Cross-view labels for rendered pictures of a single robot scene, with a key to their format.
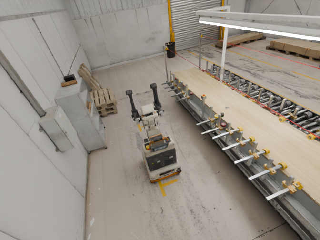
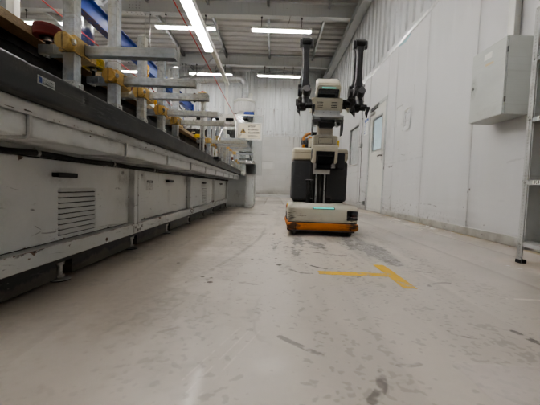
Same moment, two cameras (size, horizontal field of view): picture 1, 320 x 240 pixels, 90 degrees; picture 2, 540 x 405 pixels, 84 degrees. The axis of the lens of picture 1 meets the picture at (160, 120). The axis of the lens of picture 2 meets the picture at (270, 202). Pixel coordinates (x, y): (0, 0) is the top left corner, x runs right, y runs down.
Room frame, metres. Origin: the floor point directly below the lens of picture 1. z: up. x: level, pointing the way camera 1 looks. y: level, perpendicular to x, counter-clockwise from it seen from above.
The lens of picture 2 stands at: (5.02, 0.31, 0.42)
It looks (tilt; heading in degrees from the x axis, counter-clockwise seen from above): 3 degrees down; 193
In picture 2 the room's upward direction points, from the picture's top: 2 degrees clockwise
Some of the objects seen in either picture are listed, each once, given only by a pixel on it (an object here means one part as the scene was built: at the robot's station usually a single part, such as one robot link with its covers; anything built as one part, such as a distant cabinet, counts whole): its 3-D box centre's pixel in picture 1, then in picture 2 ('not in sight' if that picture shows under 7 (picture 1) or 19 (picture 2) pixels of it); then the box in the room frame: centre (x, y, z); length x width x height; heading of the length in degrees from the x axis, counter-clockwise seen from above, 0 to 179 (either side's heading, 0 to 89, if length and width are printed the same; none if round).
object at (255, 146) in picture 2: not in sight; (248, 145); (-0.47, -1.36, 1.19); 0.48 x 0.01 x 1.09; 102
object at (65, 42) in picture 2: not in sight; (76, 49); (4.21, -0.52, 0.83); 0.14 x 0.06 x 0.05; 12
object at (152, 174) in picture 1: (160, 161); (317, 214); (2.04, 0.13, 0.16); 0.67 x 0.64 x 0.25; 12
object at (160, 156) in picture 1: (159, 150); (318, 171); (1.95, 0.11, 0.59); 0.55 x 0.34 x 0.83; 102
